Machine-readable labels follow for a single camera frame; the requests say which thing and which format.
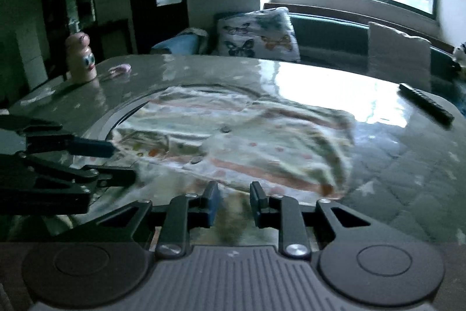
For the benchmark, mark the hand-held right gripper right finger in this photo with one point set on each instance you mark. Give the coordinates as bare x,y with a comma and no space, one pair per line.
255,205

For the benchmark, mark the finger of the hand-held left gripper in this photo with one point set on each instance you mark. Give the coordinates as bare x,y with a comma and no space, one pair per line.
120,177
94,147

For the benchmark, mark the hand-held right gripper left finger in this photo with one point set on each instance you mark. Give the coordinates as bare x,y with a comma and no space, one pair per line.
214,205

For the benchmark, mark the pale patterned striped garment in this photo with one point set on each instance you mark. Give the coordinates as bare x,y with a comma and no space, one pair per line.
255,150

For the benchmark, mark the small pink object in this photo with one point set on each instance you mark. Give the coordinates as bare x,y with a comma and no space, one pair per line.
119,69

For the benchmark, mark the pink bottle with cartoon eyes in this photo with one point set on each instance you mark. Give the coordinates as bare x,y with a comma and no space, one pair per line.
82,59

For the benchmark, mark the white cabinet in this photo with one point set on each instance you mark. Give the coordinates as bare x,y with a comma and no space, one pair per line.
32,59

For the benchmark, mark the dark side table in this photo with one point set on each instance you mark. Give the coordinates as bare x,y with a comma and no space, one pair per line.
113,37

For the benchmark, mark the blue cushion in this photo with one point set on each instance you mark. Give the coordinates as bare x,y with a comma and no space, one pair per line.
174,45

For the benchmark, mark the dark wooden cabinet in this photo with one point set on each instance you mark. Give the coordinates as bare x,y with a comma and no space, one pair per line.
54,16

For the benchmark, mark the pale crumpled cloth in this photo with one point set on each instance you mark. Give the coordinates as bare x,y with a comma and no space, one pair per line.
196,37

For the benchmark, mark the white butterfly print pillow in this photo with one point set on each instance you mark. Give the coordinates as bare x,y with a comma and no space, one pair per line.
258,36

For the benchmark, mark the teal sofa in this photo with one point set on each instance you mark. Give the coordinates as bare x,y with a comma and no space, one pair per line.
327,34

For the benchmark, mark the black remote control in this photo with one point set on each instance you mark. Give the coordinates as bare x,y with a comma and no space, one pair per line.
426,102

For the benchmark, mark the plain light grey pillow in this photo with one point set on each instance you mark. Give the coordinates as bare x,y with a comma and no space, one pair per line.
398,56

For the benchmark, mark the white stuffed toy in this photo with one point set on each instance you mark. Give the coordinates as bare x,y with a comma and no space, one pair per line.
460,54

